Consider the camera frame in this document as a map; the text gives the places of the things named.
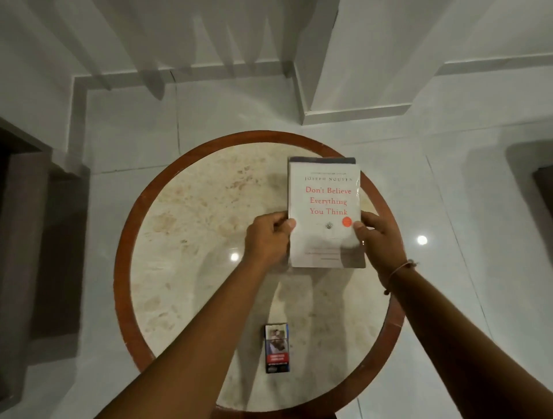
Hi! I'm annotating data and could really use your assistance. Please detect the person's left hand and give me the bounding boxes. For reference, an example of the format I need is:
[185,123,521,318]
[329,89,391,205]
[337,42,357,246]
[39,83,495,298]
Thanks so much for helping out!
[243,211,297,272]

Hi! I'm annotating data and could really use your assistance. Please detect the thin string wrist bracelet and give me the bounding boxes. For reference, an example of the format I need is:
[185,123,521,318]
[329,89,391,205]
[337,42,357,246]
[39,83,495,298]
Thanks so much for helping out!
[383,258,419,296]

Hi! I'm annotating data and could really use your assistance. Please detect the person's right hand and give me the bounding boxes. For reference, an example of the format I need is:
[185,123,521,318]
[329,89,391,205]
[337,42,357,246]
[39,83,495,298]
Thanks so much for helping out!
[353,210,409,289]

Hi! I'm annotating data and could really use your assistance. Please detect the white book red print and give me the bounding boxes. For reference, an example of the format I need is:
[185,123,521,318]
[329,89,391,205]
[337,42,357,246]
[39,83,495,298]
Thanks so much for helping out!
[287,162,367,269]

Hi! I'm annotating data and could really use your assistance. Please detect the black paperback book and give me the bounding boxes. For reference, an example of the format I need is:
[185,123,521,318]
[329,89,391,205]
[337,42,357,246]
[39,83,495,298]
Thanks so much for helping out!
[288,156,357,166]

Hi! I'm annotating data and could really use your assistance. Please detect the round marble table wooden rim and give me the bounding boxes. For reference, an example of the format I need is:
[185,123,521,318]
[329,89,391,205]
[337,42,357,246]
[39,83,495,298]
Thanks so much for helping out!
[113,130,407,419]

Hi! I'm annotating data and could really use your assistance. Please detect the person's left forearm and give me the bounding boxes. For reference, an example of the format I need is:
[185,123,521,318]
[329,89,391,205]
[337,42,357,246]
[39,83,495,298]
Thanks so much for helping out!
[94,257,282,419]

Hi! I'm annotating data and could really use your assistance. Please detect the cigarette pack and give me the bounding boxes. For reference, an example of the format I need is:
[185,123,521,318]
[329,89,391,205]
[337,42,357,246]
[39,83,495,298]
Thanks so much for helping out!
[264,322,291,375]

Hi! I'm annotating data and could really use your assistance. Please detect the dark wooden cabinet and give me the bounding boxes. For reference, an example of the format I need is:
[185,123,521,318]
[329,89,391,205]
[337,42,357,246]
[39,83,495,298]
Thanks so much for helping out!
[0,116,54,409]

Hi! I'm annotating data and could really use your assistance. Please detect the person's right forearm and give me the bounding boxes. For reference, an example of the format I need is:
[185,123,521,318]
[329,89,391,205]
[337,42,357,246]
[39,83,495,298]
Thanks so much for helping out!
[384,264,553,419]

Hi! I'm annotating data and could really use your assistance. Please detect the dark wooden furniture piece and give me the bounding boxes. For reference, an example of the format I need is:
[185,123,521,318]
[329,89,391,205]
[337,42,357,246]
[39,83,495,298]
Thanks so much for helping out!
[532,165,553,219]

